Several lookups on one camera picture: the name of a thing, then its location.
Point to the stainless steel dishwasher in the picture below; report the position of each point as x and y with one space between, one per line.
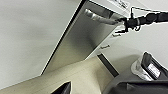
80 43

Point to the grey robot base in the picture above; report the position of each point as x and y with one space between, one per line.
133 87

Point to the white base cabinet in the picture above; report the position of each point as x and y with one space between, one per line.
110 40

